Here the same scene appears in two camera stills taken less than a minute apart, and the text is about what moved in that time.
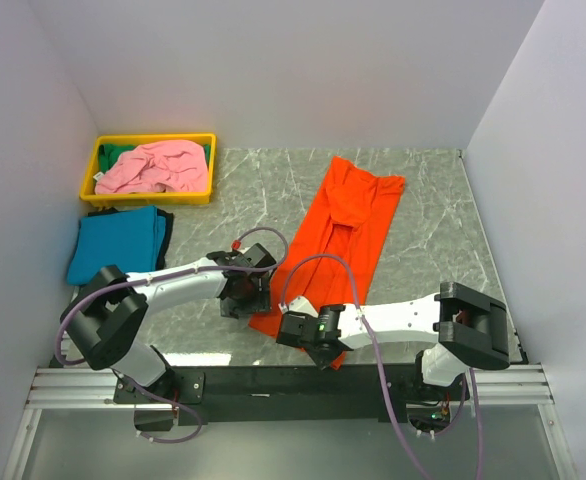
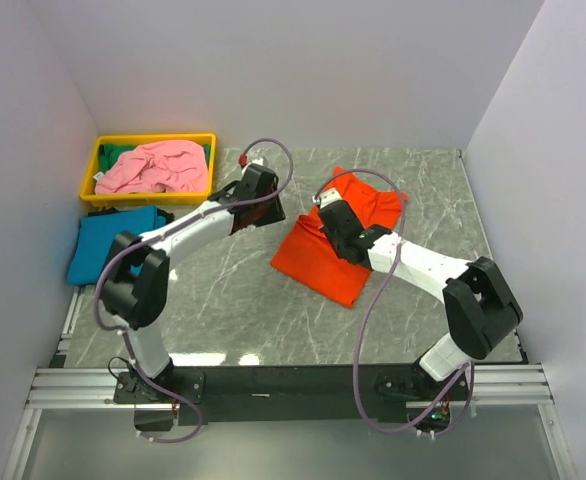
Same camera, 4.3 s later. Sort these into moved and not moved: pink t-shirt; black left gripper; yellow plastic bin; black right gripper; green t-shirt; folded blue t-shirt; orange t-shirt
Moved: black left gripper; orange t-shirt; black right gripper
Not moved: green t-shirt; yellow plastic bin; pink t-shirt; folded blue t-shirt
